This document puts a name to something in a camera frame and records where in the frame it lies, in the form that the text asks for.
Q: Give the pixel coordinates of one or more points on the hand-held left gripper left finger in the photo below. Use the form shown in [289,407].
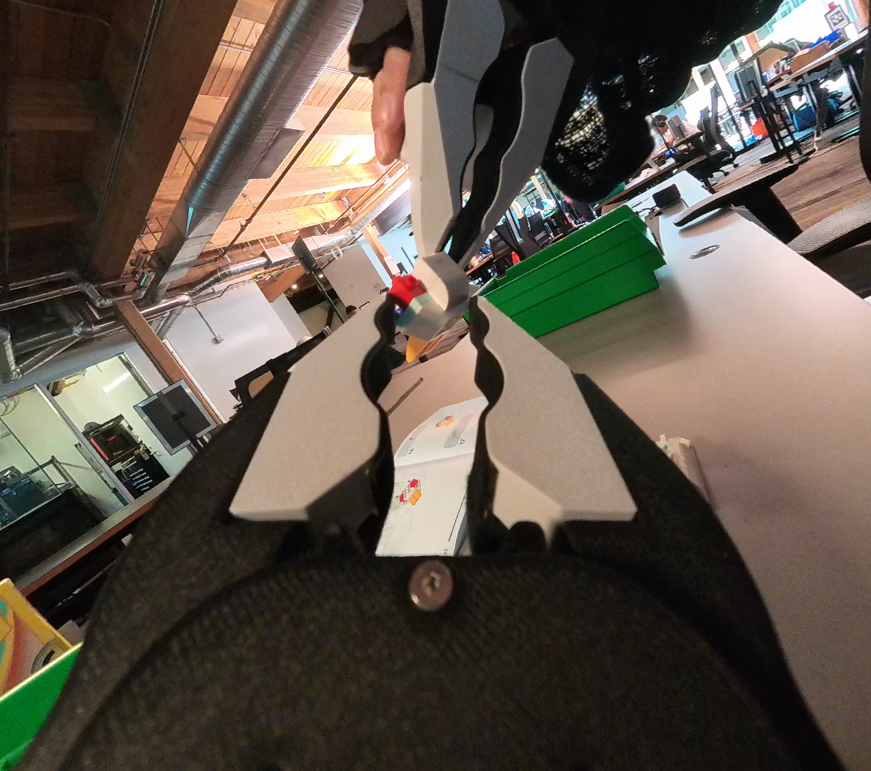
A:
[313,444]

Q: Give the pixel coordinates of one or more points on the black white marker sign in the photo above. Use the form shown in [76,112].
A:
[840,16]

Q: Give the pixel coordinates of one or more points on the green plastic bin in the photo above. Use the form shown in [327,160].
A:
[34,703]

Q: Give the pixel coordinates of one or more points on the small black device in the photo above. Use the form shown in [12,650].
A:
[665,196]

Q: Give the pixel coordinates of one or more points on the white toy brick head assembly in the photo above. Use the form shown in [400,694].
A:
[439,301]

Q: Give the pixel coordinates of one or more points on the monitor on stand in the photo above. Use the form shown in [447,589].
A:
[173,414]

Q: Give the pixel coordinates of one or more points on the stacked green plastic bins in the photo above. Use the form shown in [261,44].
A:
[585,281]

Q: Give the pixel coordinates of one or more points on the person's right hand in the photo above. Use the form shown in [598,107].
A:
[389,111]

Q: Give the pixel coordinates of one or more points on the wooden top desk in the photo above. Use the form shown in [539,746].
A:
[816,57]

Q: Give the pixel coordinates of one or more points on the yellow toy set box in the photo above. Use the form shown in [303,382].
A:
[27,635]

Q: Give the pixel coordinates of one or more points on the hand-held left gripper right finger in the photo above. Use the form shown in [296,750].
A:
[551,444]

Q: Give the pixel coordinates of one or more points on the black cabinet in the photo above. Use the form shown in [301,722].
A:
[122,458]

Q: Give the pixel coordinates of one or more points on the instruction booklet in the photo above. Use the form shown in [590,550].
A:
[435,465]

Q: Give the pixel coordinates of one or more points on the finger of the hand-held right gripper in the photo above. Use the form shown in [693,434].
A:
[452,36]
[544,97]

